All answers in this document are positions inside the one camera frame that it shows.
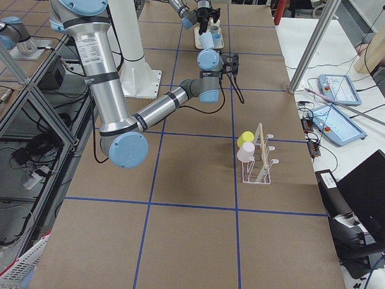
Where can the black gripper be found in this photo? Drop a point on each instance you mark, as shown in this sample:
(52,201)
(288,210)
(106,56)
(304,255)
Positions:
(203,14)

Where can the blue plastic cup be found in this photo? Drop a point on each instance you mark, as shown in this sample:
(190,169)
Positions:
(216,37)
(206,40)

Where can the yellow plastic cup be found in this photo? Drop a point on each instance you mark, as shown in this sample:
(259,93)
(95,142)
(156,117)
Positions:
(246,136)

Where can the pink plastic cup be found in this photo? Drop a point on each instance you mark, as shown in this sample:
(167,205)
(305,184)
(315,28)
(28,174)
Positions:
(245,152)

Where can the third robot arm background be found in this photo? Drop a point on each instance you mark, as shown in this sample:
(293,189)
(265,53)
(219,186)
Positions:
(16,39)

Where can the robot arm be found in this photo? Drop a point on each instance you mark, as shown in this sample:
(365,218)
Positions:
(124,119)
(188,17)

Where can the cream plastic cup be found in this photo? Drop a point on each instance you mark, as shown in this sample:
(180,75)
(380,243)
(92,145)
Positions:
(213,23)

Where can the grey plastic cup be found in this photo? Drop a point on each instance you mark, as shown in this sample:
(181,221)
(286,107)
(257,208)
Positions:
(214,29)

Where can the blue plastic cup front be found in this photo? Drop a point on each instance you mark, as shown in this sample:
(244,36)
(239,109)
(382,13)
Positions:
(216,37)

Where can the cream plastic tray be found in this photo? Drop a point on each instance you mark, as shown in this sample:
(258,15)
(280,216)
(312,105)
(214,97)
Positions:
(198,44)

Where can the red cylinder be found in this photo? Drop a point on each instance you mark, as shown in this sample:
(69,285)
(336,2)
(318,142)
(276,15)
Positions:
(281,4)

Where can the blue teach pendant far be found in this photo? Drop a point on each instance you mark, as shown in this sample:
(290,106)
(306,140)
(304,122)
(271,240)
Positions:
(339,88)

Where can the blue teach pendant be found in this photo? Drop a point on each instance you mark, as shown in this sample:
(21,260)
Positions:
(335,125)
(339,88)

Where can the blue teach pendant near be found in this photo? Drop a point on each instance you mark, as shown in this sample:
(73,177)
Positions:
(335,125)

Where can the green tipped grabber stick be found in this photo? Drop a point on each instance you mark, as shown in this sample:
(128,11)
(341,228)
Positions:
(344,106)

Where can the white perforated basket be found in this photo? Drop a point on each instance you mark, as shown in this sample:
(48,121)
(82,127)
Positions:
(20,272)

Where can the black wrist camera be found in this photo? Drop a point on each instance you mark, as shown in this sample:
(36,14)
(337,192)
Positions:
(230,63)

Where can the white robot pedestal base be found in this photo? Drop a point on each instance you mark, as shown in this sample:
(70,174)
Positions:
(136,76)

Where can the aluminium frame post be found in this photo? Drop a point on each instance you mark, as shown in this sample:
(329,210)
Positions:
(315,39)

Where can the white wire cup rack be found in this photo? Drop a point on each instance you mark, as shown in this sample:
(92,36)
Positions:
(258,170)

